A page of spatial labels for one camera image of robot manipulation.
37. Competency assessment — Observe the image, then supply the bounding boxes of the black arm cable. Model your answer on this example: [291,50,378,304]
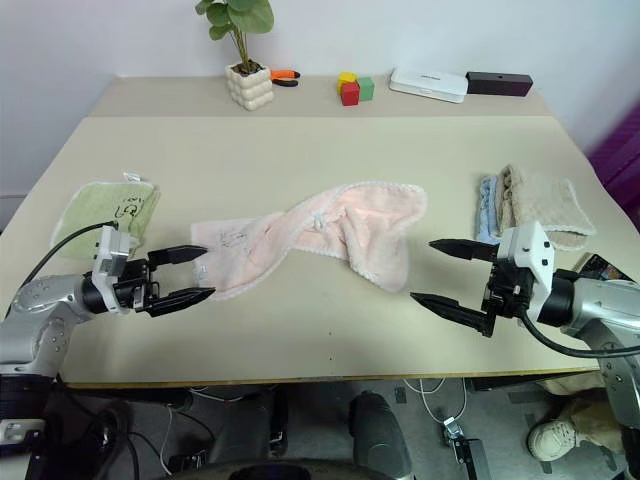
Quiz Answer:
[20,221,120,289]
[517,308,640,358]

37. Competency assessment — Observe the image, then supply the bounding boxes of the white sneaker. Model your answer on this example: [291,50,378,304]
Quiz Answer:
[527,418,582,464]

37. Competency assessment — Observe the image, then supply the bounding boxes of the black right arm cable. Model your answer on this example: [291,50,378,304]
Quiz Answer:
[517,308,640,358]

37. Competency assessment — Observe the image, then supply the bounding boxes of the flat white box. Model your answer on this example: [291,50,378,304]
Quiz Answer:
[389,66,470,105]

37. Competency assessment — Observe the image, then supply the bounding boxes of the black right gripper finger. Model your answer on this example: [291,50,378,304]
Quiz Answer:
[426,238,502,263]
[409,291,498,338]

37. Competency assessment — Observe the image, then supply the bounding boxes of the beige trouser leg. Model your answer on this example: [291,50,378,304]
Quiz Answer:
[539,372,627,454]

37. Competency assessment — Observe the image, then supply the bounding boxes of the thin white cable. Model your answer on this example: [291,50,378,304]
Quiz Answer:
[402,377,469,437]

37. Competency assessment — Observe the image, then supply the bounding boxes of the dark rounded upright shape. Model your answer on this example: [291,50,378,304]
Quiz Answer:
[348,391,415,480]

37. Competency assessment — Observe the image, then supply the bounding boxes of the beige towel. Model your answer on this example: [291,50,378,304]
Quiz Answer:
[190,181,430,302]
[498,163,598,252]

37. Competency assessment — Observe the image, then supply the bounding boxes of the long black box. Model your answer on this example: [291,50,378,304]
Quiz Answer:
[465,70,533,98]

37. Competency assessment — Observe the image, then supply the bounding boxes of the orange handled pliers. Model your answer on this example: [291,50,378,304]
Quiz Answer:
[269,68,303,89]

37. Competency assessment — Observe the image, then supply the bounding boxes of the dark printed card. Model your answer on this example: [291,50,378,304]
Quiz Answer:
[569,253,633,284]

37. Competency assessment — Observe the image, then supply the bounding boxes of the green plant in white pot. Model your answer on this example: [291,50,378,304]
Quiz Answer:
[194,0,276,112]

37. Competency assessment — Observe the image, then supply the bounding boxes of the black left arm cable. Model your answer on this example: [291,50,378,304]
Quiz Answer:
[20,221,120,289]

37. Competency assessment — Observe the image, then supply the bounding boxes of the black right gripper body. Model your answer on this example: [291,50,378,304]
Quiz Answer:
[480,259,536,321]

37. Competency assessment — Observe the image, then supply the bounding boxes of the green folded towel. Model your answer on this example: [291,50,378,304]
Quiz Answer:
[48,171,163,262]

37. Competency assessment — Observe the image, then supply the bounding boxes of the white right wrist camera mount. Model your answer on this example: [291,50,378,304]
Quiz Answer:
[492,220,557,312]

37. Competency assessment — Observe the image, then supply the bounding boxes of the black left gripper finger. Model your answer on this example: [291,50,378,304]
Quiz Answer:
[146,287,218,320]
[147,243,209,267]

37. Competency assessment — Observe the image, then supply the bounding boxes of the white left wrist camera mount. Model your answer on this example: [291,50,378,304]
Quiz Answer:
[91,224,142,317]

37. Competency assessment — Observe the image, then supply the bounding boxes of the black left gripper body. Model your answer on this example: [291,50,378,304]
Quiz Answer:
[118,252,164,316]

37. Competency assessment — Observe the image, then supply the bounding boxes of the metal clamp bracket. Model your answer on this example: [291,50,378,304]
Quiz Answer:
[441,416,492,480]

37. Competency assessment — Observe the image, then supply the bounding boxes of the blue folded towel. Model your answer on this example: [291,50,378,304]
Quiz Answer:
[473,174,504,246]

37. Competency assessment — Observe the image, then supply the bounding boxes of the black table leg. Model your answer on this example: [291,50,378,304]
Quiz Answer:
[268,388,292,457]

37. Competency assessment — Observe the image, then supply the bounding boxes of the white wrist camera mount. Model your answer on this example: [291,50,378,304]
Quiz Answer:
[91,224,142,317]
[492,220,557,312]

